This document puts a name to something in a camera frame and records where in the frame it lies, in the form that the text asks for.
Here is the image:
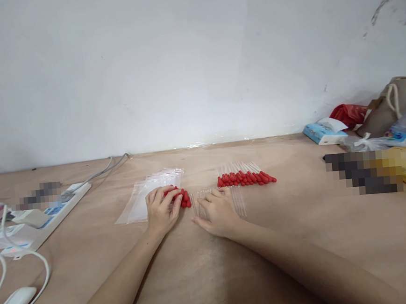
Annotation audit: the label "person's left hand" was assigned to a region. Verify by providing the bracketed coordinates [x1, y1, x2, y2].
[144, 184, 186, 236]

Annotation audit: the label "white plug adapter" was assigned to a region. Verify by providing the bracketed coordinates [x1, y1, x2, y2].
[10, 207, 52, 232]

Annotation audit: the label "row of bare glass tubes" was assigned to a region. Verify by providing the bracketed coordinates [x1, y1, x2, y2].
[190, 185, 246, 221]

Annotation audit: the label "person's right fingers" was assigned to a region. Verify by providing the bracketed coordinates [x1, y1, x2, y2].
[207, 186, 240, 212]

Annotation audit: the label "beige drawstring bag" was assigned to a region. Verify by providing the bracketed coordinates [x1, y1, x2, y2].
[353, 76, 406, 140]

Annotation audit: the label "person's right thumb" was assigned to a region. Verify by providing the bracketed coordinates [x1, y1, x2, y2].
[191, 216, 214, 233]

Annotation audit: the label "clear plastic bag with packets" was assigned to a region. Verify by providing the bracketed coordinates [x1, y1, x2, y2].
[339, 105, 406, 154]

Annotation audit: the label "row of red-capped glass droppers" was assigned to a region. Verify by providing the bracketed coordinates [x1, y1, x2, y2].
[215, 158, 278, 190]

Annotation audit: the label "person's left fingers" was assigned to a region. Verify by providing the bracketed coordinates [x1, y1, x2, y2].
[145, 185, 166, 205]

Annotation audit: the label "pile of red rubber bulbs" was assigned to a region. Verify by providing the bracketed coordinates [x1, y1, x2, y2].
[162, 183, 192, 210]

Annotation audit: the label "person's right hand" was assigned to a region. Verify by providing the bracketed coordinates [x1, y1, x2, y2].
[189, 185, 246, 241]

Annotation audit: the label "grey power cable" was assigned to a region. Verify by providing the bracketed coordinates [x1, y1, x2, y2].
[95, 153, 133, 184]

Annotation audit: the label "person's left thumb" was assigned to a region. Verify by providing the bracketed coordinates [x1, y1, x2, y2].
[172, 194, 185, 219]

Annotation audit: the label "white cable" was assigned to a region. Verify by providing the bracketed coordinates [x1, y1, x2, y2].
[0, 202, 53, 304]

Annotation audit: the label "person's right index finger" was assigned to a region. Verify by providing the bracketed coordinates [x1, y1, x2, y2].
[196, 196, 214, 213]

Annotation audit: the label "stack of clear zip bags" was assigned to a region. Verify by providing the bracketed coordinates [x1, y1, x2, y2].
[111, 166, 188, 226]

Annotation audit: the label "white power strip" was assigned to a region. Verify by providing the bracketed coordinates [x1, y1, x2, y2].
[0, 181, 97, 255]

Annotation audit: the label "blue tissue box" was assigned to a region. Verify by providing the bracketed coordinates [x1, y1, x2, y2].
[301, 115, 350, 148]

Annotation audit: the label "red plastic bag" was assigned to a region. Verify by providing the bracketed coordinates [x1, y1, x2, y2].
[328, 102, 371, 131]

